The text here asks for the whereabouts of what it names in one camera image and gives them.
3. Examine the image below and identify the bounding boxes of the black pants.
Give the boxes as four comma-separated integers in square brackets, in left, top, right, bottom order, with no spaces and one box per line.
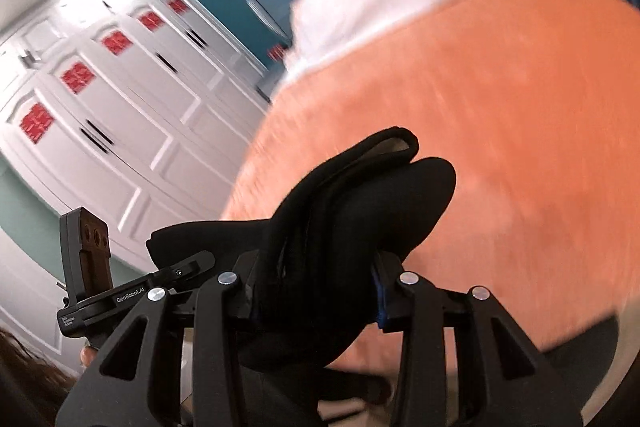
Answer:
[145,124,458,371]

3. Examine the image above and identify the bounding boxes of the operator left hand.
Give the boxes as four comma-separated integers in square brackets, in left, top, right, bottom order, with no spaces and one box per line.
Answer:
[79,345,99,369]

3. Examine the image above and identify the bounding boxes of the white wardrobe with red decals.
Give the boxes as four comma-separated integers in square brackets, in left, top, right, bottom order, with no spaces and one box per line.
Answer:
[1,0,267,272]

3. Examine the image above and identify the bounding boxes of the orange plush bed blanket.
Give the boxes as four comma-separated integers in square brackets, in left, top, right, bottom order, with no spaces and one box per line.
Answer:
[226,0,639,348]

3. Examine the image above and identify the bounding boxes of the red box on nightstand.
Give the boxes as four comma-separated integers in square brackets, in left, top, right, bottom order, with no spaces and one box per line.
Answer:
[268,43,288,62]

